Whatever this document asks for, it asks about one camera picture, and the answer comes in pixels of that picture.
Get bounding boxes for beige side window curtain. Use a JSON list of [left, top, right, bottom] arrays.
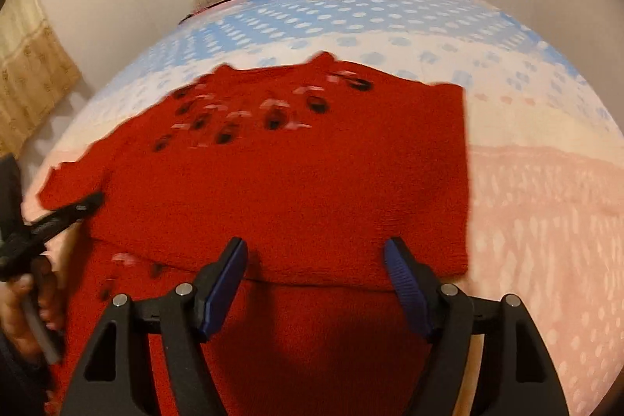
[[0, 0, 82, 155]]

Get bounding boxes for red knitted embroidered sweater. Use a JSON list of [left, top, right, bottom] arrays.
[[38, 53, 468, 415]]

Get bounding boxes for polka dot bedspread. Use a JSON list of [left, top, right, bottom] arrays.
[[30, 0, 623, 415]]

